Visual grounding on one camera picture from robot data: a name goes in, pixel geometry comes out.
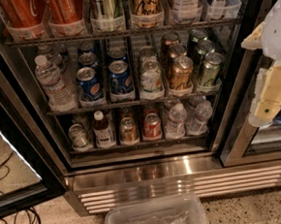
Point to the brown tea bottle white cap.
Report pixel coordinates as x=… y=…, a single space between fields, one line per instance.
x=102 y=130

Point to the blue pepsi can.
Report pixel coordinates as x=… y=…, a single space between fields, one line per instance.
x=121 y=84
x=91 y=91

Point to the shelf water bottle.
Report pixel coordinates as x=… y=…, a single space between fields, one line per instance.
x=176 y=119
x=197 y=123

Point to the clear plastic bin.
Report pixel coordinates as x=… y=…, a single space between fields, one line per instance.
x=175 y=209

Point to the red Coca-Cola can left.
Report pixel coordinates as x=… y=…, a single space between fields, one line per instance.
x=25 y=18

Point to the gold LaCroix can top shelf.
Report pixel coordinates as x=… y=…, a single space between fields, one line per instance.
x=145 y=12

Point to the blue Pepsi can front right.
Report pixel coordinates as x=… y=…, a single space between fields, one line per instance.
x=121 y=84

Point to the green soda can front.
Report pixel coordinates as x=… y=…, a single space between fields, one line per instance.
x=207 y=76

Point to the red Coca-Cola can right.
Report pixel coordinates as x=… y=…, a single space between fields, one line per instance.
x=66 y=17

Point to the white green soda can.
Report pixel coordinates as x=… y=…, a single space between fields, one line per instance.
x=151 y=84

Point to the silver green can bottom shelf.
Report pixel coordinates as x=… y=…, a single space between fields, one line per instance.
x=79 y=138

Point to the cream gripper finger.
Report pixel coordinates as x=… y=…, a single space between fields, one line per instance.
x=259 y=84
x=254 y=41

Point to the open glass fridge door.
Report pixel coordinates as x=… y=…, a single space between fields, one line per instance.
x=15 y=133

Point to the steel fridge vent grille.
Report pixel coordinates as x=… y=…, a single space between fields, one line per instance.
x=99 y=193

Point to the large water bottle middle shelf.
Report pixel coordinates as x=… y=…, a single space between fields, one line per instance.
x=60 y=96

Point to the gold soda can bottom shelf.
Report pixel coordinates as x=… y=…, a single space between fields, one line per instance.
x=128 y=131

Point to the blue Pepsi can front left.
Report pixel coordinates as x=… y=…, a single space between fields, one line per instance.
x=91 y=91

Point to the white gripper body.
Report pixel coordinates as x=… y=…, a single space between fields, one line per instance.
x=277 y=36

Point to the copper soda can front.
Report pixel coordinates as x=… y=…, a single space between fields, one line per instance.
x=180 y=76

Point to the green striped can top shelf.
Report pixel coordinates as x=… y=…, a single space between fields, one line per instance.
x=107 y=16

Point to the red coca-cola can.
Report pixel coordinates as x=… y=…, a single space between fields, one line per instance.
x=66 y=17
x=25 y=18

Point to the red soda can bottom shelf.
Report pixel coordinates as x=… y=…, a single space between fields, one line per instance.
x=152 y=127

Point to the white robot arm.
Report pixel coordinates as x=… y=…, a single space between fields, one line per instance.
x=271 y=35

